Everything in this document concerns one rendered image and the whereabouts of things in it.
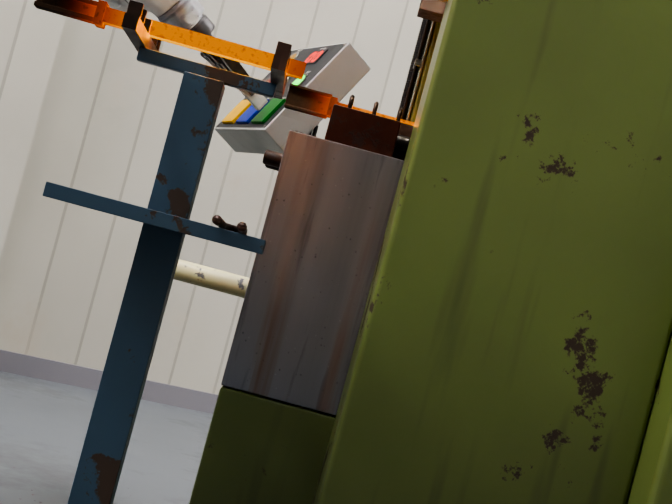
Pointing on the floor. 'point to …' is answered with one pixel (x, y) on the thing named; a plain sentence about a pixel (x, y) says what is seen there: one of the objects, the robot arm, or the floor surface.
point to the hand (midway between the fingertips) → (252, 94)
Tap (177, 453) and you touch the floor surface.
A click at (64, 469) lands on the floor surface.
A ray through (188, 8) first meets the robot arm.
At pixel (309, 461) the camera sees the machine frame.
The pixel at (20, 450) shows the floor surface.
